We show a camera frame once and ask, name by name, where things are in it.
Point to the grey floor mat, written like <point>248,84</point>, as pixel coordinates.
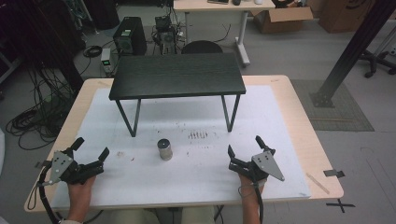
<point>339,115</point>

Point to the open computer case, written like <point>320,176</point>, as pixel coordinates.
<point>165,35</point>

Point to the black tape cross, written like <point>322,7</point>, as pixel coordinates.
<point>340,205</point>

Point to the white-legged wooden desk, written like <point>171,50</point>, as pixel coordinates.
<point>218,9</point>

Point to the black metal stand post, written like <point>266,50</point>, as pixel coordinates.
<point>351,53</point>

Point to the person's left hand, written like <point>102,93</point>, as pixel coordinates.
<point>81,184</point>

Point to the black round stool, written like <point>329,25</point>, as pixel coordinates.
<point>201,47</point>

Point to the small black shelf table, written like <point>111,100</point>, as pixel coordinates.
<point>177,76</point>

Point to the person's right hand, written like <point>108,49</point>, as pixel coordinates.
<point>251,184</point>

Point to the black computer tower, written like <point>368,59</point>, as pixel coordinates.
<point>130,36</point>

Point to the large closed cardboard box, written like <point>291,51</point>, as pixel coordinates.
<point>342,15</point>

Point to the black office chair base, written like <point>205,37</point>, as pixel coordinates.
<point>378,60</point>

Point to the white power supply unit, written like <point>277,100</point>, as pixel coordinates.
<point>106,60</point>

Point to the white table mat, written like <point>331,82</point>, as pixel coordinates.
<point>186,161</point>

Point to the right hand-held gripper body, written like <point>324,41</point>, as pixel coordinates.
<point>257,165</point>

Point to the black tape piece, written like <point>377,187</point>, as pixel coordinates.
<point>333,173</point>

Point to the silver metal can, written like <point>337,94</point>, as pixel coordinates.
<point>165,149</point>

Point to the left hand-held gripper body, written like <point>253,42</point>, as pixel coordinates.
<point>67,168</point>

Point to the open cardboard box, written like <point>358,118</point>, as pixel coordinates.
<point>280,19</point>

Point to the black curtain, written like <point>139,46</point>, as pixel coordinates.
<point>40,34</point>

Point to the wooden stick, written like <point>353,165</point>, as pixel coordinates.
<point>317,183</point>

